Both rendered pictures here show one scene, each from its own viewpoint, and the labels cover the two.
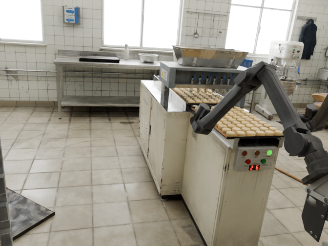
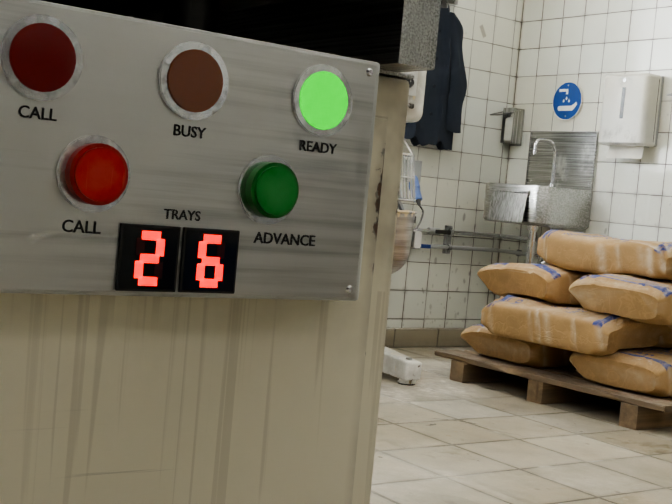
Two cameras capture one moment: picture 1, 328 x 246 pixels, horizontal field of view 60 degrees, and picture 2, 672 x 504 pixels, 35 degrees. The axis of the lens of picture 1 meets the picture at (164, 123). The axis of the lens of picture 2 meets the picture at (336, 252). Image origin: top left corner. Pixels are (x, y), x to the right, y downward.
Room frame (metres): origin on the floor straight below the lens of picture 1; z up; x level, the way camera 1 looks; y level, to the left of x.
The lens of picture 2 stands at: (0.94, -0.43, 0.76)
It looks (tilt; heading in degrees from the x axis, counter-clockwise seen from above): 3 degrees down; 340
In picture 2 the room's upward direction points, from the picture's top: 5 degrees clockwise
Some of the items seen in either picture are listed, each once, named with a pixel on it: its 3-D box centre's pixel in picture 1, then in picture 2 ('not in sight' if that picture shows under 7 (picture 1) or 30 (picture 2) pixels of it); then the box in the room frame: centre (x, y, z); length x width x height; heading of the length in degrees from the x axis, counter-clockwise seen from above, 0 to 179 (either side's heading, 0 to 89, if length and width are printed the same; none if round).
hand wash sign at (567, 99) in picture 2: not in sight; (567, 101); (5.85, -3.46, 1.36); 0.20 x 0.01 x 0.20; 16
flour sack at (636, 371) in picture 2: not in sight; (662, 367); (4.54, -3.21, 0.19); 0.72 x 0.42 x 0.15; 110
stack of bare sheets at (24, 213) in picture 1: (7, 212); not in sight; (1.82, 1.15, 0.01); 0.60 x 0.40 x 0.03; 62
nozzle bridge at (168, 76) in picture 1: (204, 86); not in sight; (2.35, -0.32, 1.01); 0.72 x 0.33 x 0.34; 105
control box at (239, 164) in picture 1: (254, 158); (172, 162); (1.51, -0.54, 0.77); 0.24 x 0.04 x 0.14; 105
